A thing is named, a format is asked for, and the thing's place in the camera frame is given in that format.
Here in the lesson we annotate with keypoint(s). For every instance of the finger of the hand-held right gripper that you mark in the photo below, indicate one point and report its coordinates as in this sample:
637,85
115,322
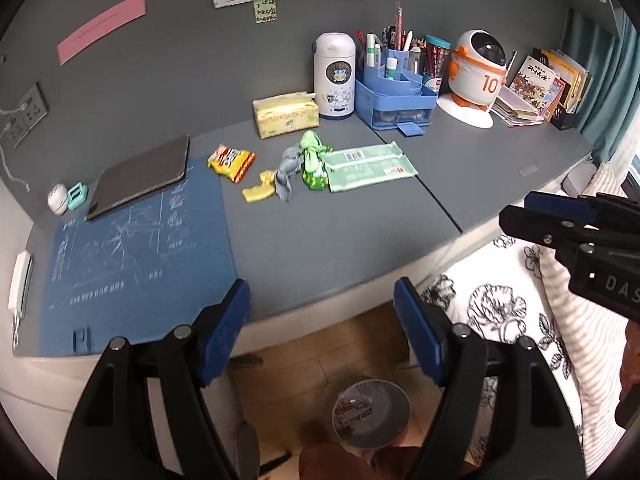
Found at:
550,202
530,227

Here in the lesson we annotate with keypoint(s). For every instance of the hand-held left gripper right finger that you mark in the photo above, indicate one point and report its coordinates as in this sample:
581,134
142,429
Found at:
420,335

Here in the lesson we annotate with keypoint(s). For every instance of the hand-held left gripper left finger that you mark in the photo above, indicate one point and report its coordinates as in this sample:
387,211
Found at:
225,332

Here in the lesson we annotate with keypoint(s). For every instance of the grey metal bin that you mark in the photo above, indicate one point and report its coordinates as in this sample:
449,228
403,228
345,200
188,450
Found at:
385,410

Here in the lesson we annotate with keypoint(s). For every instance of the white blue milk carton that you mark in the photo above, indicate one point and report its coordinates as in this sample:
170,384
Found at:
350,412

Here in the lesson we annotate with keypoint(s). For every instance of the green wet wipes package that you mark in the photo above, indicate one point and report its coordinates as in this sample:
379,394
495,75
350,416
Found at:
370,166

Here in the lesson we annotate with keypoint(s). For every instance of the yellow snack packet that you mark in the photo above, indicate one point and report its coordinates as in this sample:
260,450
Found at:
230,161

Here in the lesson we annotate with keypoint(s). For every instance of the grey cloth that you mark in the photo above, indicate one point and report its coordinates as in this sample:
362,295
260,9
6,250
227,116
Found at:
289,170

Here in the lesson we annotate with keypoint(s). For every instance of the green wrapper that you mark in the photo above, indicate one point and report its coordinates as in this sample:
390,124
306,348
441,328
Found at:
314,160

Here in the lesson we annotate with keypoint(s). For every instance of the person's right hand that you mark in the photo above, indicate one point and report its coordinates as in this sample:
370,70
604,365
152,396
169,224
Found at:
632,355

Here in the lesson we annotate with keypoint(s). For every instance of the grey cushion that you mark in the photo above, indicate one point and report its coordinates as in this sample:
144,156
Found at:
577,180

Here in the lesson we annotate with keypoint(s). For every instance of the clear tape strip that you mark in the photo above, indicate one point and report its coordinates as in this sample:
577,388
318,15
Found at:
528,170

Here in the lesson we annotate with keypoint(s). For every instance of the striped pillow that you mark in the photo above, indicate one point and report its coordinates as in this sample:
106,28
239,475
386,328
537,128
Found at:
595,350

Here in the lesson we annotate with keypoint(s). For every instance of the black book stand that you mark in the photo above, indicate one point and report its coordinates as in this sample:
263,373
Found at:
565,121

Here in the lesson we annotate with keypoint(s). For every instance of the white floral quilt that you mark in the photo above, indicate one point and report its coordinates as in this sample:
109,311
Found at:
500,310

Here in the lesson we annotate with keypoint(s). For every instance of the stack of notebooks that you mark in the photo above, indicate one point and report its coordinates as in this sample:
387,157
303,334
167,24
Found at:
515,107

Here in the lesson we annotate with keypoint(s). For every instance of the blue desk mat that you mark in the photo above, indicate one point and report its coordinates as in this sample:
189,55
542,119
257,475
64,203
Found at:
140,270

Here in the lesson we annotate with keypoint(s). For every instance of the white chair with black legs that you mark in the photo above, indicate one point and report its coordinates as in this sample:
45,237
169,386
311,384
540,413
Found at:
245,440

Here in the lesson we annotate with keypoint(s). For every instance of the row of picture books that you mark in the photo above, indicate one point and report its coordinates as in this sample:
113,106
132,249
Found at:
537,80

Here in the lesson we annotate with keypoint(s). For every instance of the teal curtain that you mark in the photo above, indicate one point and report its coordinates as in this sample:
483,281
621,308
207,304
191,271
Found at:
605,75

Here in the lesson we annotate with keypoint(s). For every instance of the person's left leg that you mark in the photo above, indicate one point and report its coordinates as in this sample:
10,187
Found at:
350,462

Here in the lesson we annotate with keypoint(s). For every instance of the white orange robot toy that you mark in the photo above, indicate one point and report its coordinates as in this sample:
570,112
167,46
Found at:
475,77

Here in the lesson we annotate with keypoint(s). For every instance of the grey tablet case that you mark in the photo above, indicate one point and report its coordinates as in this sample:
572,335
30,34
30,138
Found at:
140,177

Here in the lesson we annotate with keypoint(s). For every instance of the teal-lid pencil container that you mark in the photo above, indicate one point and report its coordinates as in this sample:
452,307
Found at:
439,57

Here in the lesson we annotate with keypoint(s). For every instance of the blue desk organizer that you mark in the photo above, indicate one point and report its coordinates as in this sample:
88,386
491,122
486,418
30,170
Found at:
395,102

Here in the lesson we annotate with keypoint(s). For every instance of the grey top white desk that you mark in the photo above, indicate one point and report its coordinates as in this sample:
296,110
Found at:
45,380

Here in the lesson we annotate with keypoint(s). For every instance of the small teal holder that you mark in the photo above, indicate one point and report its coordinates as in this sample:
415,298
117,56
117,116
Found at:
72,202

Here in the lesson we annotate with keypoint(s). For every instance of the white flat device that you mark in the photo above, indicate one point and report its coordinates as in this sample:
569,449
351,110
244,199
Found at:
20,280

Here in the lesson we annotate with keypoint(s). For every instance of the white mini desk vacuum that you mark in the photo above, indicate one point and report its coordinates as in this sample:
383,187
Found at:
57,201

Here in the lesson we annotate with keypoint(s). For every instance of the yellow tissue box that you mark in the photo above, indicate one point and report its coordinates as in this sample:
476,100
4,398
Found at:
286,117

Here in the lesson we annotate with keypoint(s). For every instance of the bunch of pens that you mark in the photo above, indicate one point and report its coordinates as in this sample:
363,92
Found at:
398,20

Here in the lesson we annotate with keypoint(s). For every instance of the white cylindrical desk appliance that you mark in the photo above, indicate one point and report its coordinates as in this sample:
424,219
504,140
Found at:
334,77

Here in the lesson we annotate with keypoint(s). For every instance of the yellow sticky note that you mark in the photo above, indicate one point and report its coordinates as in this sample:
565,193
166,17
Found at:
265,10

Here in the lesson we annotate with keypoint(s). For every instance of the pink paper strip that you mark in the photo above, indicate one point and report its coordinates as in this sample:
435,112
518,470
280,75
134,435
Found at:
100,28

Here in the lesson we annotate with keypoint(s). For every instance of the grey wall power socket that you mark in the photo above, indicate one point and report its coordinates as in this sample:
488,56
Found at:
27,115

